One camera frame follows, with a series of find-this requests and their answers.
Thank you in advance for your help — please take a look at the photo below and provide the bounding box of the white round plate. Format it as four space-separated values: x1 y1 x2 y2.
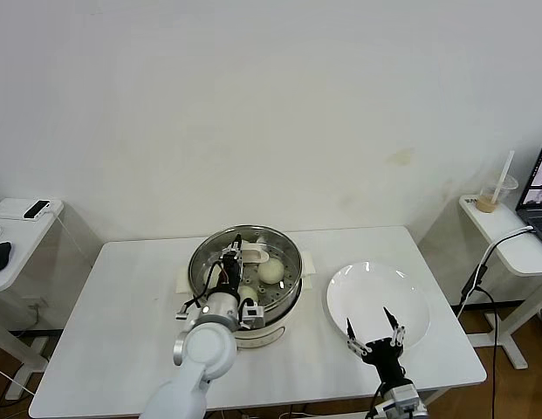
326 261 431 350

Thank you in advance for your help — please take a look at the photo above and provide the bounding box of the clear plastic drink cup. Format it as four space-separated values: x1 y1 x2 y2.
478 174 518 215

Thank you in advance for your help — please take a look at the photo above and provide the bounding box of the stainless steel steamer basket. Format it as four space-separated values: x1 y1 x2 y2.
176 224 318 319

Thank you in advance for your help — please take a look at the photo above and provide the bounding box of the open dark laptop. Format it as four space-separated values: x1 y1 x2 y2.
513 140 542 252

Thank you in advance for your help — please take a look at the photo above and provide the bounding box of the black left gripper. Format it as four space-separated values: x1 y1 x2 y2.
217 234 246 296

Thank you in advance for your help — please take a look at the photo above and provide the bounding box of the cream electric cooker pot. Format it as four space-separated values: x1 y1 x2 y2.
173 274 314 353

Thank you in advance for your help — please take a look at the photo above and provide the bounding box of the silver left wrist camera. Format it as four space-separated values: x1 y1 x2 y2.
238 299 265 329

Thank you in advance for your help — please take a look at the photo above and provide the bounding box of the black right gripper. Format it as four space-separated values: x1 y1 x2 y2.
345 306 408 386

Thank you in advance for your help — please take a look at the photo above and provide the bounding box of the white side table with phone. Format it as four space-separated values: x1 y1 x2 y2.
0 198 65 401

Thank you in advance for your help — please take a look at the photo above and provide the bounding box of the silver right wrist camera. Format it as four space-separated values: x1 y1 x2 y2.
386 383 429 414

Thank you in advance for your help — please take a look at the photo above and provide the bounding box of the white power adapter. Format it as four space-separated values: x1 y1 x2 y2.
27 296 48 326

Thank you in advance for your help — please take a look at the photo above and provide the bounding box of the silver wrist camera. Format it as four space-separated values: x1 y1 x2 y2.
238 299 265 329
386 383 429 414

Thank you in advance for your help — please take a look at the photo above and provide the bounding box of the white and black phone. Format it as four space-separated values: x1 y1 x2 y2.
23 199 52 220

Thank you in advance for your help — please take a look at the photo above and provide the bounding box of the white drinking straw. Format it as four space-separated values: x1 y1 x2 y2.
490 150 515 205

